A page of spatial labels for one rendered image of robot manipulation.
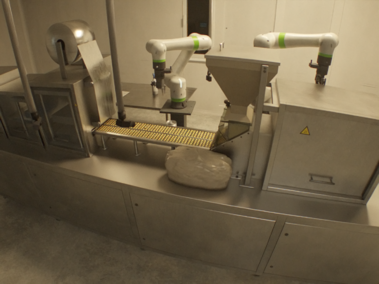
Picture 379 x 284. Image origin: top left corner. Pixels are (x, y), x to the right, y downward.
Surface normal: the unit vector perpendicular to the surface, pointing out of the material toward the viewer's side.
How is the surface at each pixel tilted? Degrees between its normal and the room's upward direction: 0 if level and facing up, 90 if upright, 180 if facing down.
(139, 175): 0
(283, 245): 90
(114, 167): 0
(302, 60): 90
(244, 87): 114
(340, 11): 90
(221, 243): 90
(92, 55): 72
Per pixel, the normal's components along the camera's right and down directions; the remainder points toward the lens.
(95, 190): -0.27, 0.51
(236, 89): -0.25, 0.81
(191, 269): 0.00, -0.84
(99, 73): 0.91, -0.13
